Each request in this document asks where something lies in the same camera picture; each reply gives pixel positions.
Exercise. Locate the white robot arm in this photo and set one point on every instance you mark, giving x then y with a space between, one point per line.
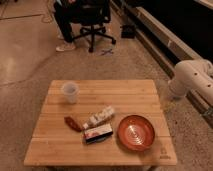
192 75

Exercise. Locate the dark red pepper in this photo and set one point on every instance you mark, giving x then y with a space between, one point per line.
72 124

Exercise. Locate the red ceramic bowl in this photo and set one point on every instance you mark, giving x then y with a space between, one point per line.
136 133

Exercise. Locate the white crumpled wrapper packet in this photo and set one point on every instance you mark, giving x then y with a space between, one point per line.
99 118

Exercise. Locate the translucent plastic cup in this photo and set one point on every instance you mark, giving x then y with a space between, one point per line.
70 91

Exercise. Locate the small printed cardboard box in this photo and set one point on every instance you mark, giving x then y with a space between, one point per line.
97 133

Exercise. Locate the small black box on floor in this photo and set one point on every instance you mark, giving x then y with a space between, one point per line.
127 31

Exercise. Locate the long workbench edge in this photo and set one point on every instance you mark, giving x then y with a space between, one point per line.
174 44

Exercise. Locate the black office chair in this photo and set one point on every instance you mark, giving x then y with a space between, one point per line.
96 14

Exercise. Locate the seated person dark clothes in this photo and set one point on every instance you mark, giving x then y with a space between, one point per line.
63 11

